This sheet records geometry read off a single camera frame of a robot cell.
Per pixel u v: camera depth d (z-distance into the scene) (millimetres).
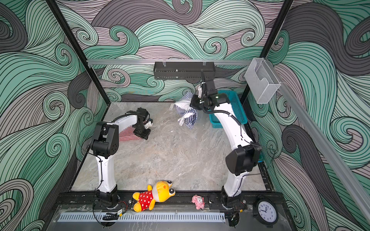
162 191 700
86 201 745
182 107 826
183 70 950
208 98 560
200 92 728
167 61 928
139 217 697
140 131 853
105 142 561
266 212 679
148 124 949
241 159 443
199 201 706
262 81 791
